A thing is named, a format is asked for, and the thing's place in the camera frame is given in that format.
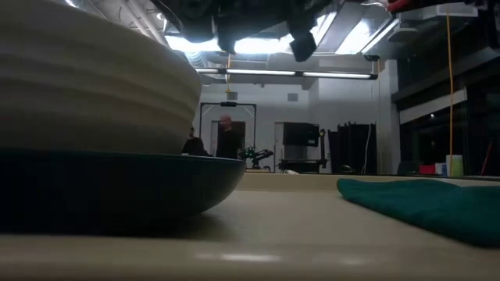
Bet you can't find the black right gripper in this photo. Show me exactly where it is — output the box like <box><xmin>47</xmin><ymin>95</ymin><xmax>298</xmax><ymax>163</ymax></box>
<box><xmin>171</xmin><ymin>0</ymin><xmax>337</xmax><ymax>62</ymax></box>

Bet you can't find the white ribbed bowl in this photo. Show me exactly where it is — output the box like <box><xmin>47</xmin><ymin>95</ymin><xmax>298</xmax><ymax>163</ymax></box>
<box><xmin>0</xmin><ymin>0</ymin><xmax>203</xmax><ymax>156</ymax></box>

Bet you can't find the green cloth napkin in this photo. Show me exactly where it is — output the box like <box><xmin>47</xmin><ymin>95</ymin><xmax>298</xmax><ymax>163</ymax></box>
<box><xmin>336</xmin><ymin>178</ymin><xmax>500</xmax><ymax>247</ymax></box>

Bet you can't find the long ceiling strip light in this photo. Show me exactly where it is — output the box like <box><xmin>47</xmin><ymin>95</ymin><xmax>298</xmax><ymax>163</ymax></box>
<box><xmin>195</xmin><ymin>67</ymin><xmax>379</xmax><ymax>81</ymax></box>

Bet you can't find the black monitor screen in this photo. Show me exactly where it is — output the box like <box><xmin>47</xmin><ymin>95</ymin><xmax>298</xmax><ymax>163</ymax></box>
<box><xmin>283</xmin><ymin>122</ymin><xmax>321</xmax><ymax>148</ymax></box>

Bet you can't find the standing person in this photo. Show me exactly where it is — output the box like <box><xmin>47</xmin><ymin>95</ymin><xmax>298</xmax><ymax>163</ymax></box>
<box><xmin>216</xmin><ymin>114</ymin><xmax>245</xmax><ymax>159</ymax></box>

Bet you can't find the black monitor stand table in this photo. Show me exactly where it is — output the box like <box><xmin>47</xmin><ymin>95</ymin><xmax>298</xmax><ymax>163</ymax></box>
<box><xmin>277</xmin><ymin>146</ymin><xmax>330</xmax><ymax>174</ymax></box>

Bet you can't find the seated person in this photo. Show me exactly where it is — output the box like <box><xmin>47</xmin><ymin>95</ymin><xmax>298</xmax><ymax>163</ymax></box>
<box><xmin>181</xmin><ymin>126</ymin><xmax>211</xmax><ymax>158</ymax></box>

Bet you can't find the black curtain panel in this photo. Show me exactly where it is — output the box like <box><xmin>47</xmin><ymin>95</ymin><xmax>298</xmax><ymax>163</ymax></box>
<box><xmin>327</xmin><ymin>122</ymin><xmax>378</xmax><ymax>175</ymax></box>

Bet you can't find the green and white roll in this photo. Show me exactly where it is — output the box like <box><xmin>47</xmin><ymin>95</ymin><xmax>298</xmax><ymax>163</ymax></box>
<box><xmin>445</xmin><ymin>154</ymin><xmax>465</xmax><ymax>177</ymax></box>

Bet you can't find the red stick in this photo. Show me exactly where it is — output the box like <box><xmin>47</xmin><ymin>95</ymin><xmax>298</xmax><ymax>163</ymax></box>
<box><xmin>480</xmin><ymin>140</ymin><xmax>495</xmax><ymax>176</ymax></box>

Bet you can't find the black gantry frame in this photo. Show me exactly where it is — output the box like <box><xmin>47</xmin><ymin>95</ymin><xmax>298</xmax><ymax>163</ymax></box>
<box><xmin>198</xmin><ymin>101</ymin><xmax>258</xmax><ymax>150</ymax></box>

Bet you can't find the yellow hanging cable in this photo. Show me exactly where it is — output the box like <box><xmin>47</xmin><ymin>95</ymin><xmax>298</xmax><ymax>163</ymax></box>
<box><xmin>445</xmin><ymin>10</ymin><xmax>456</xmax><ymax>177</ymax></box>

